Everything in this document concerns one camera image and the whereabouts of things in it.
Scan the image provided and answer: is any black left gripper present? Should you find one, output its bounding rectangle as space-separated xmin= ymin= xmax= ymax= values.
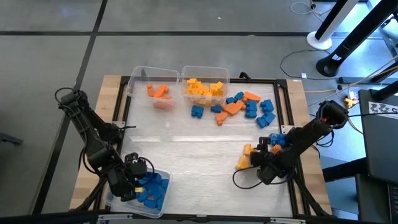
xmin=107 ymin=152 xmax=141 ymax=202

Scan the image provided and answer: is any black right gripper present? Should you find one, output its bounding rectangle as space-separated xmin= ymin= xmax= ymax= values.
xmin=250 ymin=136 xmax=293 ymax=185

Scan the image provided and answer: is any clear plastic bin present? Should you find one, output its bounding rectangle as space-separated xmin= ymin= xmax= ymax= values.
xmin=126 ymin=65 xmax=181 ymax=111
xmin=105 ymin=167 xmax=174 ymax=218
xmin=180 ymin=65 xmax=231 ymax=108

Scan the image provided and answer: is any orange wedge toy block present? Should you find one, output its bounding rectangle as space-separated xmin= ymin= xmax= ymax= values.
xmin=243 ymin=91 xmax=262 ymax=103
xmin=223 ymin=101 xmax=246 ymax=116

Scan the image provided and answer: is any black equipment cabinet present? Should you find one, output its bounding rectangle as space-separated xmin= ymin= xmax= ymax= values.
xmin=354 ymin=88 xmax=398 ymax=224

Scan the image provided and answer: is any white pole stand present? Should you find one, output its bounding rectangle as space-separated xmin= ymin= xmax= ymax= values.
xmin=306 ymin=0 xmax=361 ymax=51

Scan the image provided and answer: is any white marker label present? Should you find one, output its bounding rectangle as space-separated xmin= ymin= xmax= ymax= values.
xmin=368 ymin=101 xmax=398 ymax=118

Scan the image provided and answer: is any black chair base leg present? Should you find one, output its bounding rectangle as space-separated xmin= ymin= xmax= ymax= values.
xmin=0 ymin=132 xmax=24 ymax=146

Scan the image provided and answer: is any black metal tube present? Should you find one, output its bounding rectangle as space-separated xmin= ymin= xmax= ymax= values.
xmin=369 ymin=79 xmax=398 ymax=103

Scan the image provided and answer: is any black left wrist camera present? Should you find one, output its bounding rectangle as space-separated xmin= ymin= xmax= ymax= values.
xmin=129 ymin=162 xmax=149 ymax=180

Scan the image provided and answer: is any black left camera cable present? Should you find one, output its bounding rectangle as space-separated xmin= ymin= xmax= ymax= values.
xmin=143 ymin=157 xmax=155 ymax=185

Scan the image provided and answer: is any black camera cable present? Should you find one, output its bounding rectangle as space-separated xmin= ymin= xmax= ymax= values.
xmin=143 ymin=157 xmax=155 ymax=185
xmin=232 ymin=166 xmax=265 ymax=190

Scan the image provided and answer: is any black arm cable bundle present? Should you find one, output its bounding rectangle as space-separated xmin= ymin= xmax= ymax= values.
xmin=73 ymin=146 xmax=121 ymax=215
xmin=284 ymin=167 xmax=332 ymax=218

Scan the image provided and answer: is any black right camera cable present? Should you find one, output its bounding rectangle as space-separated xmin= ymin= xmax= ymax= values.
xmin=232 ymin=166 xmax=265 ymax=190

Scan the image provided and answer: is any black metal table frame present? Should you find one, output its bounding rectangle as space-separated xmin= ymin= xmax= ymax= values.
xmin=93 ymin=74 xmax=332 ymax=218

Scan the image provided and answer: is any black coiled cable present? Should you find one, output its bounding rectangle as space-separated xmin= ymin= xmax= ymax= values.
xmin=315 ymin=130 xmax=336 ymax=148

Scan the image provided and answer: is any yellow floor cable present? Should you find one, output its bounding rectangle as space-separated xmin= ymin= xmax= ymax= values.
xmin=303 ymin=88 xmax=340 ymax=94

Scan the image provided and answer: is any black floor cable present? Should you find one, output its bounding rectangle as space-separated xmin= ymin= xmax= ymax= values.
xmin=279 ymin=48 xmax=343 ymax=80

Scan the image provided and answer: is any silver frame bracket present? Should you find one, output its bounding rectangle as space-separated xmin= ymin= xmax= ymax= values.
xmin=269 ymin=217 xmax=307 ymax=224

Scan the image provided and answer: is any white floor cable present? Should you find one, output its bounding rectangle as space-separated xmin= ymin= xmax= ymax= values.
xmin=289 ymin=1 xmax=333 ymax=16

